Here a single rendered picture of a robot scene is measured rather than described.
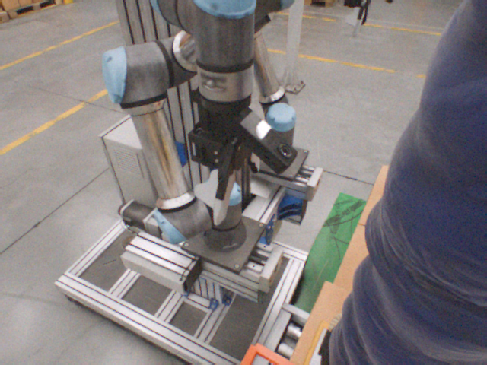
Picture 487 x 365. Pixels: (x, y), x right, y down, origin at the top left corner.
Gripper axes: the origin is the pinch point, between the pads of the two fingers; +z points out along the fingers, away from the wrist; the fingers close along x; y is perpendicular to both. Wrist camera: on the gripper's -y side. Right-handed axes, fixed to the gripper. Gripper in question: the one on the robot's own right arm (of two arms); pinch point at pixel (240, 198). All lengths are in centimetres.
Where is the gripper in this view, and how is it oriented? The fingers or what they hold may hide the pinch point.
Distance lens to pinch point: 59.5
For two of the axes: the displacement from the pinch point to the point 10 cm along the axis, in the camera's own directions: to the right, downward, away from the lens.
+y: -9.0, -3.0, 3.2
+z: 0.0, 7.3, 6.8
